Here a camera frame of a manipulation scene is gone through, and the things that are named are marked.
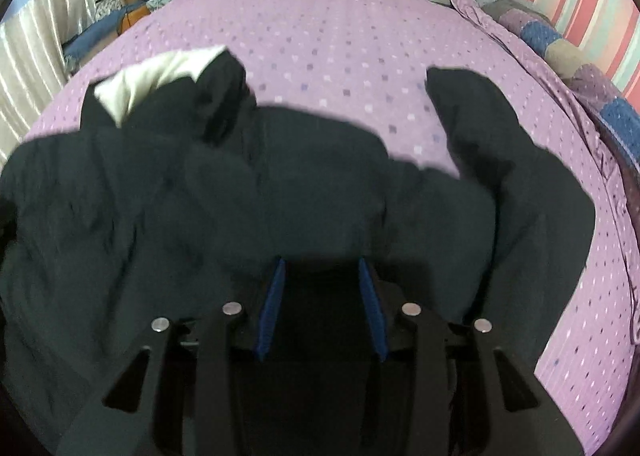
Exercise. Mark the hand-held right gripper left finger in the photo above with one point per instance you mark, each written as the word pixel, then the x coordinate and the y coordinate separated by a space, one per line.
pixel 272 306

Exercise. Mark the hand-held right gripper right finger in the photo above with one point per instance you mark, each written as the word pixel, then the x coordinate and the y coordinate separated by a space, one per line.
pixel 372 306

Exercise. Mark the black padded jacket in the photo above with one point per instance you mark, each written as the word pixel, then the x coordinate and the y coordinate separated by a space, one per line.
pixel 300 176

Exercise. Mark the purple patterned bed sheet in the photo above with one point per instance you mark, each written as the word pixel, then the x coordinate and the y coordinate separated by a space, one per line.
pixel 340 46

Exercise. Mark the orange wooden cabinet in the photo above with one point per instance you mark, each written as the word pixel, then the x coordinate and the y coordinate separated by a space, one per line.
pixel 132 18

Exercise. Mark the patchwork quilt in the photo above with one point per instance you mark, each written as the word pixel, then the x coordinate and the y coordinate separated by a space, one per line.
pixel 530 26

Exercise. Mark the blue cloth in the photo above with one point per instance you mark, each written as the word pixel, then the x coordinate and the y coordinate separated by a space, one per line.
pixel 92 36

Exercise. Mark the silver satin curtain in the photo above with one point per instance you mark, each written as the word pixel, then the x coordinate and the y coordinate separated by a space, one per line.
pixel 30 66

